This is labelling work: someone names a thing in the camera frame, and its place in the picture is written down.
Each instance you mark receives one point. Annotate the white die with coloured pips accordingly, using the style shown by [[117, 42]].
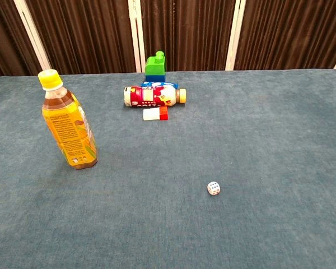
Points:
[[213, 188]]

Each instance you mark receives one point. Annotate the red small block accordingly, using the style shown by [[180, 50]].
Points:
[[163, 113]]

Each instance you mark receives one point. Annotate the white rectangular block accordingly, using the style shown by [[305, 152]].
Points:
[[151, 114]]

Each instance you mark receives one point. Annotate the red-label coffee bottle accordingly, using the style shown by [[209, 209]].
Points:
[[154, 96]]

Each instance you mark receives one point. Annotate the teal velvet tablecloth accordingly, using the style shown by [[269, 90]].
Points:
[[168, 182]]

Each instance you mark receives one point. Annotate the blue and white snack packet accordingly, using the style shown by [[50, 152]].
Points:
[[158, 83]]

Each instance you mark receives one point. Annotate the blue toy building block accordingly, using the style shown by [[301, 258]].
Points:
[[155, 78]]

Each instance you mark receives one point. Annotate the green toy building block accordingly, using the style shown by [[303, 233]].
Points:
[[155, 65]]

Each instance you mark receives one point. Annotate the yellow-capped tea bottle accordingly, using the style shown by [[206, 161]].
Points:
[[70, 126]]

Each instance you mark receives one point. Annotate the brown pleated curtain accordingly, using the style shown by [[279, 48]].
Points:
[[86, 33]]

